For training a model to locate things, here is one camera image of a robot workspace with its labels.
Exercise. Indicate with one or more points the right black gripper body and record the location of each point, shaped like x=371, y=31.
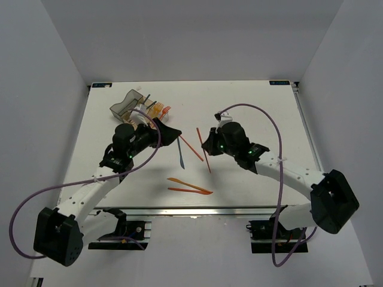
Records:
x=223, y=147

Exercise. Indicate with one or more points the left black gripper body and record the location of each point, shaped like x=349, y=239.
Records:
x=141, y=139

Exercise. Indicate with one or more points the red plastic chopstick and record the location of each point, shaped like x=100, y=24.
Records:
x=204, y=152
x=192, y=149

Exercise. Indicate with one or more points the red plastic fork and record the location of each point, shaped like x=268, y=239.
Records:
x=165, y=111

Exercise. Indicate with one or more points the orange plastic fork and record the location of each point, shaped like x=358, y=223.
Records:
x=156, y=110

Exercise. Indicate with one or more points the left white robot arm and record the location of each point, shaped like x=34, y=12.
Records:
x=63, y=232

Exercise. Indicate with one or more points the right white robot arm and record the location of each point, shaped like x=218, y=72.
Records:
x=332, y=202

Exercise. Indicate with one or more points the clear container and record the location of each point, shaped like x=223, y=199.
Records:
x=165, y=118

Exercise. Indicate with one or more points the blue plastic knife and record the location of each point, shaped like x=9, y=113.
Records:
x=180, y=153

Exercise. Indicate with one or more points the grey smoked container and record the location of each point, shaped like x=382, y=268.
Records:
x=121, y=110

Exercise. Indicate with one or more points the orange plastic knife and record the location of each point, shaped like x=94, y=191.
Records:
x=193, y=187

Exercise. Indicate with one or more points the red plastic knife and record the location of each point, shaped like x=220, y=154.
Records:
x=203, y=192

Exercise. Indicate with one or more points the left blue corner sticker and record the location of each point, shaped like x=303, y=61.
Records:
x=101, y=85

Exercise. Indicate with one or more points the blue corner sticker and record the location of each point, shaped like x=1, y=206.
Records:
x=101, y=85
x=279, y=82

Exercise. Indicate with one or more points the right blue corner sticker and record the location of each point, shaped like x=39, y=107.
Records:
x=279, y=82

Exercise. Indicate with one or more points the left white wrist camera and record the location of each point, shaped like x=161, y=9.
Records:
x=138, y=115

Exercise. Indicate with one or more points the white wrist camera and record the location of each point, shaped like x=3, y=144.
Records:
x=223, y=117
x=138, y=115

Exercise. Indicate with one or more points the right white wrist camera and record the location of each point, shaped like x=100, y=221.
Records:
x=223, y=117

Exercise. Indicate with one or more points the aluminium table rail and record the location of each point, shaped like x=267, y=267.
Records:
x=212, y=211

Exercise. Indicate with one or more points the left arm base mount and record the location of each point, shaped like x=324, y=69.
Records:
x=127, y=235

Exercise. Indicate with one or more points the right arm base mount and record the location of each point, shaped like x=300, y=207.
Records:
x=261, y=237

